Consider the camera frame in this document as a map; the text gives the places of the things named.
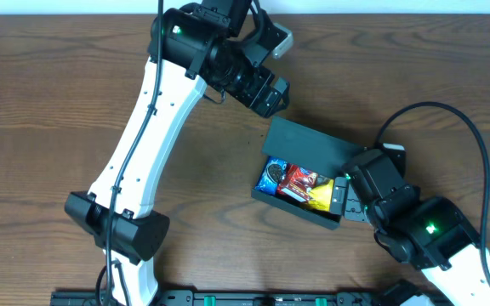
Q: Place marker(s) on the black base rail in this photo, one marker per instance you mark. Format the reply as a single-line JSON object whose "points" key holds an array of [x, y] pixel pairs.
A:
{"points": [[401, 293]]}

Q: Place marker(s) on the dark green box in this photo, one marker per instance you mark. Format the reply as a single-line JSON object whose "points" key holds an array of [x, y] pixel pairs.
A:
{"points": [[314, 150]]}

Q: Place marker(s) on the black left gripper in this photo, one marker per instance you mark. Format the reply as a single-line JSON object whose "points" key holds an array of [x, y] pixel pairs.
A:
{"points": [[268, 96]]}

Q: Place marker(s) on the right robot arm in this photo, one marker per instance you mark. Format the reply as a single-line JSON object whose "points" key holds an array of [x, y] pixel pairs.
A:
{"points": [[433, 235]]}

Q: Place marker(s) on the red Hello Panda snack pack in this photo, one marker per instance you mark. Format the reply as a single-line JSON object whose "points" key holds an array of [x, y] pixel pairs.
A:
{"points": [[297, 183]]}

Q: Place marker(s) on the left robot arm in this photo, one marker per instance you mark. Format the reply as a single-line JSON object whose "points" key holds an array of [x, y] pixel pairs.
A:
{"points": [[213, 44]]}

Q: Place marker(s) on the yellow nut snack bag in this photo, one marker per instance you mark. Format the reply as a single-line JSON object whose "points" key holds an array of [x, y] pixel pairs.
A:
{"points": [[319, 197]]}

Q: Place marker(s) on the blue Oreo cookie pack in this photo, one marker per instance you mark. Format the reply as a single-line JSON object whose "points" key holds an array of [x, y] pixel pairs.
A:
{"points": [[272, 175]]}

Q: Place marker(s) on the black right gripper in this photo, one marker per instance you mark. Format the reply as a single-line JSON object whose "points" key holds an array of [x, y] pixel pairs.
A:
{"points": [[353, 203]]}

